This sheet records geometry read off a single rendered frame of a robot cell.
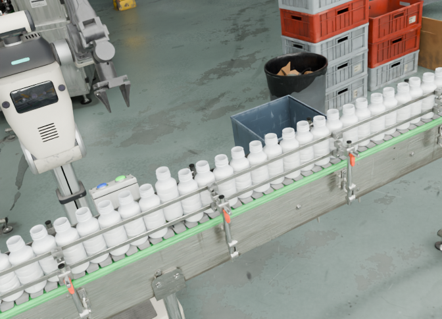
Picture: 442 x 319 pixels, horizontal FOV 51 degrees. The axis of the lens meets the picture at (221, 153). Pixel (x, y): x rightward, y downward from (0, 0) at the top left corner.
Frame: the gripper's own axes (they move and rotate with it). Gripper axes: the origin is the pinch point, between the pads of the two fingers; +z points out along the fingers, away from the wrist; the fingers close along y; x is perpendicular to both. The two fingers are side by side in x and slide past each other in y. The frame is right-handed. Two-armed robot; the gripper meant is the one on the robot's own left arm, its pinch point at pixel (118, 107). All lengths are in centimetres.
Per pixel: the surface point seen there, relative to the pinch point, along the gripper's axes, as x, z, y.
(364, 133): -32, 33, 68
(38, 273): -19, 35, -40
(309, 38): 133, -6, 198
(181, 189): -25.9, 27.3, 1.8
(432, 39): 132, 27, 334
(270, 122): 32, 28, 76
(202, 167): -28.1, 23.2, 9.2
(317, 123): -33, 23, 50
